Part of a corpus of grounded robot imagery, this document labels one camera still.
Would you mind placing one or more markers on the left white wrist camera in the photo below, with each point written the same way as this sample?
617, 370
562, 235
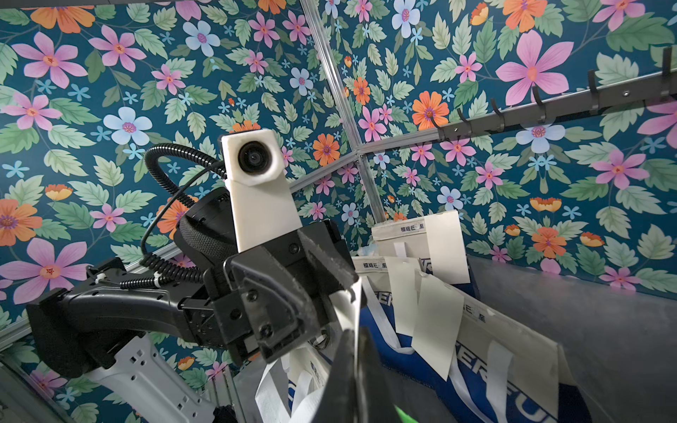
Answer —
263, 207

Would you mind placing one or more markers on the middle left blue white bag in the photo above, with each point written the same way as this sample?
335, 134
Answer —
380, 275

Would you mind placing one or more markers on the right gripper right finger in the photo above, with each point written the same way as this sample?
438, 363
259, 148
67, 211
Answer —
375, 404

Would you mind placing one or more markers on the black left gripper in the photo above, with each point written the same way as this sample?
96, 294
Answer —
272, 298

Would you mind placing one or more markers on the blue white tote bag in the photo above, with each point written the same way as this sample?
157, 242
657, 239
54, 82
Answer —
435, 240
287, 390

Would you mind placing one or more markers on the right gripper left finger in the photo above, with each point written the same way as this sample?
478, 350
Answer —
338, 403

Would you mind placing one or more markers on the black wall hook rail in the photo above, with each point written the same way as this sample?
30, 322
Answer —
656, 87

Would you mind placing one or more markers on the middle right blue white bag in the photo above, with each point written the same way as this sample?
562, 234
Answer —
484, 366

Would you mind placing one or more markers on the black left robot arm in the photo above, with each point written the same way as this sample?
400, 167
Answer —
101, 329

